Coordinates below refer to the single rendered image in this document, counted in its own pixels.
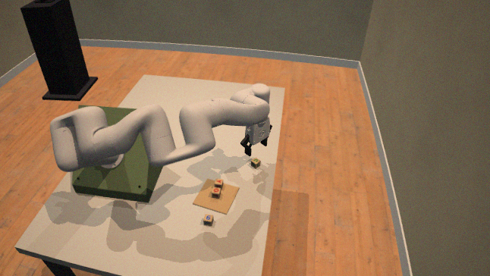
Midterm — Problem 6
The tan flat mat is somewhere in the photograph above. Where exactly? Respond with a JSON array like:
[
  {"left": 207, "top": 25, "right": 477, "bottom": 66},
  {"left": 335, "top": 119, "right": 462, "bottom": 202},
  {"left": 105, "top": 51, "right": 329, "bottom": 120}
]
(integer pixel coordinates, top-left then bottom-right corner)
[{"left": 193, "top": 178, "right": 240, "bottom": 214}]

